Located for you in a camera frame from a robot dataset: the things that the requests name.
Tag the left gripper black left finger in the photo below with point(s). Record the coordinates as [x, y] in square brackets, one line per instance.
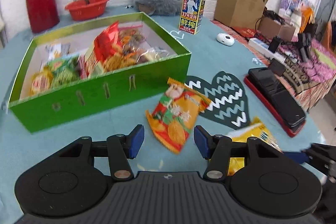
[79, 176]

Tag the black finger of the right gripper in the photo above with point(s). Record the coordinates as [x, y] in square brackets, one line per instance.
[298, 157]

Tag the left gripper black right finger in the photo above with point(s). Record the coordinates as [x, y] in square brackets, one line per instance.
[258, 177]

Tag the orange potato chip bag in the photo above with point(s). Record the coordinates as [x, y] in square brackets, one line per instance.
[175, 115]

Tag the red yellow fried snack bag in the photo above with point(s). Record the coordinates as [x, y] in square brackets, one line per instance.
[104, 46]

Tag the red tray black devices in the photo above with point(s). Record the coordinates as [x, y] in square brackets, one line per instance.
[277, 99]

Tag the green cardboard box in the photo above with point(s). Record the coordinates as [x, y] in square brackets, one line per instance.
[126, 81]

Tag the green pea snack packet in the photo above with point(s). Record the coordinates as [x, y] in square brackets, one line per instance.
[65, 70]

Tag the white round gadget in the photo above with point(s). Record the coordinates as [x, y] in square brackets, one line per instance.
[225, 39]

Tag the clear wrapped pastry in box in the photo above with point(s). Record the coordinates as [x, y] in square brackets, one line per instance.
[153, 54]

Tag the brown cardboard box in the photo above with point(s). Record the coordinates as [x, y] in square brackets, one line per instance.
[239, 13]

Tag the red plastic basket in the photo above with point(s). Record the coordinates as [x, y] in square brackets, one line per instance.
[80, 10]

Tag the yellow blue juice carton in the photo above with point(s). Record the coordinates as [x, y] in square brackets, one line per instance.
[191, 16]

